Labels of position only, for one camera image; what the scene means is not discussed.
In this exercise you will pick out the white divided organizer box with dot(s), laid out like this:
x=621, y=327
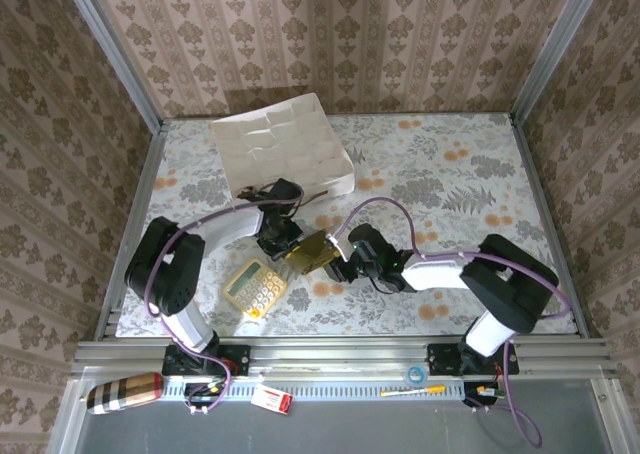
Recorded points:
x=280, y=144

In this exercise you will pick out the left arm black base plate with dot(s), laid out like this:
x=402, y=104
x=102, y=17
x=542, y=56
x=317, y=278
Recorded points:
x=237, y=356

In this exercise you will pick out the long aluminium frame rail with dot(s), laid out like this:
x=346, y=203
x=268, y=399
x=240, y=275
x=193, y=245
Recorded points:
x=325, y=356

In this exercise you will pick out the grey metal shelf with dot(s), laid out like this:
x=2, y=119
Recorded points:
x=350, y=429

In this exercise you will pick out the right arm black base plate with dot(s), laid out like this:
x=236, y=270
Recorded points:
x=442, y=359

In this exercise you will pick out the blue tape roll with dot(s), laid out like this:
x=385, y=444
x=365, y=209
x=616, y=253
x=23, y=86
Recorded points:
x=406, y=374

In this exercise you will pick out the yellow calculator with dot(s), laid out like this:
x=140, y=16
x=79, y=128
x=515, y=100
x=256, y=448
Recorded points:
x=257, y=289

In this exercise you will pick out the plaid rolled cloth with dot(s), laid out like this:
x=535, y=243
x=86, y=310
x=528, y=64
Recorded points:
x=125, y=393

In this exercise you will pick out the aluminium table side rail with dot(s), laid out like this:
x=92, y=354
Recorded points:
x=533, y=174
x=148, y=174

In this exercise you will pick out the floral tablecloth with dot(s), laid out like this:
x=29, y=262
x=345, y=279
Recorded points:
x=450, y=174

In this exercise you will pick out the yellow white pen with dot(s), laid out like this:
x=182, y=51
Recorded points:
x=435, y=388

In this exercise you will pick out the aluminium corner post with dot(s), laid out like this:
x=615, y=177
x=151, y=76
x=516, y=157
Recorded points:
x=115, y=54
x=560, y=49

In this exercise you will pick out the small red white box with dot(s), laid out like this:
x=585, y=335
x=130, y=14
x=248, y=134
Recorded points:
x=272, y=400

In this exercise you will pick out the green striped sock orange toe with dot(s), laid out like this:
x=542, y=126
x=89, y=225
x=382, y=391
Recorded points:
x=310, y=254

